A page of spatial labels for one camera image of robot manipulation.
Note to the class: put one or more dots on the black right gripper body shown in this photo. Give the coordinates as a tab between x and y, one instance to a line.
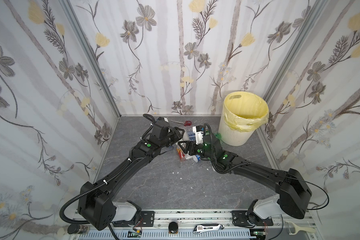
190	147

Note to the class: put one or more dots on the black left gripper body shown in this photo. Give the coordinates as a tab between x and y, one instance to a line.
174	135

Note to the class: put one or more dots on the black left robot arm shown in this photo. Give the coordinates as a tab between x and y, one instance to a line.
95	201

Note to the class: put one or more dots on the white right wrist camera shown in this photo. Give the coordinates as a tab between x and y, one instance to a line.
199	134

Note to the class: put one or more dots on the red handled scissors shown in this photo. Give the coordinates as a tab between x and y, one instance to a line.
184	123

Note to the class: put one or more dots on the black jar on rail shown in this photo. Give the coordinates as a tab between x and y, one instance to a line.
77	229

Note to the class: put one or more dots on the yellow plastic bin liner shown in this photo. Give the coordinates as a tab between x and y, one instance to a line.
244	111

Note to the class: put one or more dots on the white ribbed trash bin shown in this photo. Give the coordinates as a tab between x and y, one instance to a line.
233	138

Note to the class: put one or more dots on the orange juice bottle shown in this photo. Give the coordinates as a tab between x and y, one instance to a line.
181	154

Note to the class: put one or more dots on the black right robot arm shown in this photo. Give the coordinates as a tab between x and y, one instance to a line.
292	194

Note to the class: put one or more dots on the black round knob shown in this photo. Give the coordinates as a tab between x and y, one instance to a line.
173	228

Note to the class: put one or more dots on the green bottle yellow cap right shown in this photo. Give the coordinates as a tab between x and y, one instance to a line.
218	136

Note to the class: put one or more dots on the white slotted cable duct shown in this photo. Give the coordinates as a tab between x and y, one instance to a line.
185	234

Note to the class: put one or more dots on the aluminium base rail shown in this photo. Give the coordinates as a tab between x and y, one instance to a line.
273	228

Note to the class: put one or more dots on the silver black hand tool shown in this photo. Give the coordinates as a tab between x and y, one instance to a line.
204	228

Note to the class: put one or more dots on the cream plastic peeler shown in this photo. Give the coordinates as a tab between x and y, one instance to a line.
294	229

